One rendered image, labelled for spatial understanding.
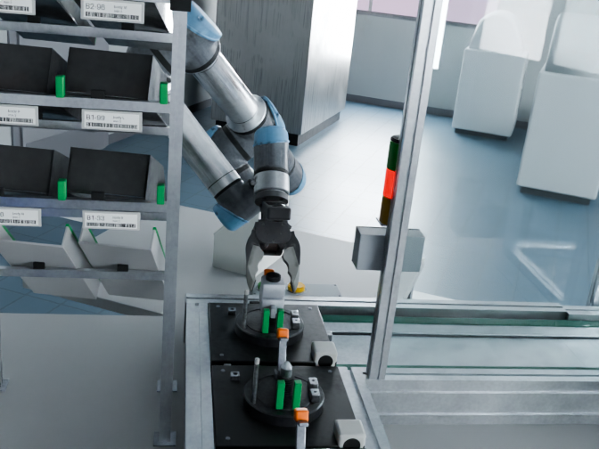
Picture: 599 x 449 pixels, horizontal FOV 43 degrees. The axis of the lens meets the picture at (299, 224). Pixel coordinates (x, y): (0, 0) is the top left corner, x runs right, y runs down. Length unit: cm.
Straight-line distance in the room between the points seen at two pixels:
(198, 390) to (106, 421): 19
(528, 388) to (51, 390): 93
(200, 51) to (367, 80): 721
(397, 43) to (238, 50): 255
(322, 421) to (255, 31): 560
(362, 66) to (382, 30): 46
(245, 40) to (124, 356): 528
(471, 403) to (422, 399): 10
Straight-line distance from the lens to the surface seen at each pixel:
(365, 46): 889
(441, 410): 155
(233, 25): 679
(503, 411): 159
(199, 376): 144
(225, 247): 206
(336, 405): 136
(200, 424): 132
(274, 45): 666
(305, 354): 150
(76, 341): 174
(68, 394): 157
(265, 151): 160
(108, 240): 226
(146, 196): 126
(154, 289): 156
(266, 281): 151
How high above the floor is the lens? 172
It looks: 21 degrees down
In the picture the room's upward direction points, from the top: 6 degrees clockwise
